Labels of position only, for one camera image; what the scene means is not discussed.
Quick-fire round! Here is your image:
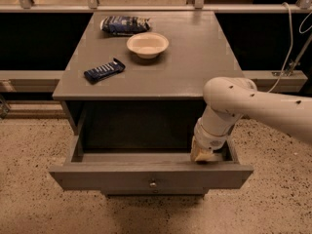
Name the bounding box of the blue wrapped snack bar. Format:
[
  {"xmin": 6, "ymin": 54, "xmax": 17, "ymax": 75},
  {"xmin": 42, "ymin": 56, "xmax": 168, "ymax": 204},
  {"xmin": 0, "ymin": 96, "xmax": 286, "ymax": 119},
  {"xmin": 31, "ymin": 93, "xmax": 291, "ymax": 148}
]
[{"xmin": 84, "ymin": 58, "xmax": 126, "ymax": 84}]

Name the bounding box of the blue snack bag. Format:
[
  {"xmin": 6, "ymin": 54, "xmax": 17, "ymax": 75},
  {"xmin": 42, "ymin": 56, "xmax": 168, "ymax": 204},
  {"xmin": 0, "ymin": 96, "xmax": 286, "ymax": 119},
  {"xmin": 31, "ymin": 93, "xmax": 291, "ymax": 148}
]
[{"xmin": 99, "ymin": 16, "xmax": 150, "ymax": 35}]

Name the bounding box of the grey wooden drawer cabinet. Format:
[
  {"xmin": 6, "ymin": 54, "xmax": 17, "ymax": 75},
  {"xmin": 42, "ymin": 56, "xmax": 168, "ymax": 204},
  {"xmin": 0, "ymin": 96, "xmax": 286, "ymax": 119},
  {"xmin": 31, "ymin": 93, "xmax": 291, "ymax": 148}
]
[{"xmin": 52, "ymin": 10, "xmax": 254, "ymax": 198}]

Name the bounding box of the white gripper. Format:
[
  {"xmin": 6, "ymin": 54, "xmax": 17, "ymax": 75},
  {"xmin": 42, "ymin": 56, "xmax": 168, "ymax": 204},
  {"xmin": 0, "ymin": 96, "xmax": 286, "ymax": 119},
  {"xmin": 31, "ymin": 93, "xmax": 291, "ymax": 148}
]
[{"xmin": 190, "ymin": 118, "xmax": 228, "ymax": 162}]

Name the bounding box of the metal stand leg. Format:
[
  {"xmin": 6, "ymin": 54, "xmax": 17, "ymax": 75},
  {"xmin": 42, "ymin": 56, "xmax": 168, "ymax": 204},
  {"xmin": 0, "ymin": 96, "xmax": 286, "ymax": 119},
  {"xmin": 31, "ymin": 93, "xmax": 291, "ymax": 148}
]
[{"xmin": 273, "ymin": 33, "xmax": 312, "ymax": 77}]

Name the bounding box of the white paper bowl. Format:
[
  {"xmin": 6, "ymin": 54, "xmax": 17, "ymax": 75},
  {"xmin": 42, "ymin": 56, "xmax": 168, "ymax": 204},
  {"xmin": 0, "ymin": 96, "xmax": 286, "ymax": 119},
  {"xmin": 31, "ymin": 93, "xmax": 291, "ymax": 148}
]
[{"xmin": 127, "ymin": 32, "xmax": 169, "ymax": 59}]

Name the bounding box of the grey bottom drawer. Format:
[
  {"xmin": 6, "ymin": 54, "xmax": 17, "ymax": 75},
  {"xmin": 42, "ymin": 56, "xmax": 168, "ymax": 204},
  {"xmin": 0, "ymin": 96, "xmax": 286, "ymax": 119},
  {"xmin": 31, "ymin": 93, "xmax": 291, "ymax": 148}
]
[{"xmin": 100, "ymin": 187, "xmax": 210, "ymax": 196}]

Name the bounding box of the grey top drawer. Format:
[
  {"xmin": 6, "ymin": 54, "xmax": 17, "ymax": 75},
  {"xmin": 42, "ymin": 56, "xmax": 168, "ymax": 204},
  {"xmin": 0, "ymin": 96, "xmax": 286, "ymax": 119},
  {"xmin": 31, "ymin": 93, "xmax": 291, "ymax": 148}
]
[{"xmin": 50, "ymin": 136, "xmax": 254, "ymax": 191}]

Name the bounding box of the grey drawer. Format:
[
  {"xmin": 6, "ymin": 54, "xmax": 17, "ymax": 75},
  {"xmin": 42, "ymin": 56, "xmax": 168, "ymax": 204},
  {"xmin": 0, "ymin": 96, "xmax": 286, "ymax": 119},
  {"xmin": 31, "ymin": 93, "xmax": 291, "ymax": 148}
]
[
  {"xmin": 100, "ymin": 187, "xmax": 210, "ymax": 196},
  {"xmin": 50, "ymin": 136, "xmax": 254, "ymax": 191}
]

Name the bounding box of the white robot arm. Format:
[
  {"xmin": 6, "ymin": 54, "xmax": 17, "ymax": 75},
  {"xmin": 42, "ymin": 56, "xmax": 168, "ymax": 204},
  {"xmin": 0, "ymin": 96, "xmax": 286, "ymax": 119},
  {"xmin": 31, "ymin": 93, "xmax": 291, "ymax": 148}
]
[{"xmin": 190, "ymin": 77, "xmax": 312, "ymax": 162}]

